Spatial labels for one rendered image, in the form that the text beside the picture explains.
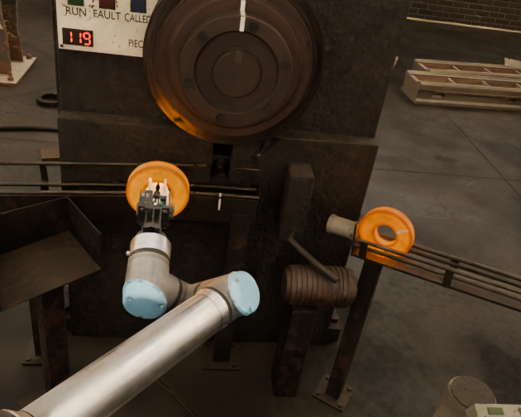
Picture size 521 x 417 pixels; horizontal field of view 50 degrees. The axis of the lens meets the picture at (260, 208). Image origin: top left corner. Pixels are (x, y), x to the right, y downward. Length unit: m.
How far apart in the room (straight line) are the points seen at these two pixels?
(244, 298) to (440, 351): 1.41
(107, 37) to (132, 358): 0.95
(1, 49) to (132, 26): 2.82
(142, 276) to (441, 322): 1.65
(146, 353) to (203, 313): 0.15
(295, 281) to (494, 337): 1.16
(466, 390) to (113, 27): 1.31
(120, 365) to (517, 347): 1.96
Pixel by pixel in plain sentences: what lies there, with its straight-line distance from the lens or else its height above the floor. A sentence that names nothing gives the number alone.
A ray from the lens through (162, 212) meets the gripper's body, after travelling 1.28.
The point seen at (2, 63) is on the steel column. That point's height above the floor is 0.12.
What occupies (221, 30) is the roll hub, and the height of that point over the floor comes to 1.22.
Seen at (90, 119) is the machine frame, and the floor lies 0.87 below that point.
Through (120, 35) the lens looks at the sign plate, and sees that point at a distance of 1.61.
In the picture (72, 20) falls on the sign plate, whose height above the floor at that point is 1.14.
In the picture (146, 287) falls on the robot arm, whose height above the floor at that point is 0.81.
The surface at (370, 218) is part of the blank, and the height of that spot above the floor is 0.74.
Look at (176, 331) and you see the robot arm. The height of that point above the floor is 0.85.
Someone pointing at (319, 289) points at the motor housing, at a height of 0.50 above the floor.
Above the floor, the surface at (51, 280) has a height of 0.60.
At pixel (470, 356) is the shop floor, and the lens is 2.45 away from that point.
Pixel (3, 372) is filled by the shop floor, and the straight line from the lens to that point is 2.13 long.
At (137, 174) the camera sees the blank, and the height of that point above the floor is 0.88.
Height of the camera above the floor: 1.57
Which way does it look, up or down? 32 degrees down
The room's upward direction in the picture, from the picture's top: 9 degrees clockwise
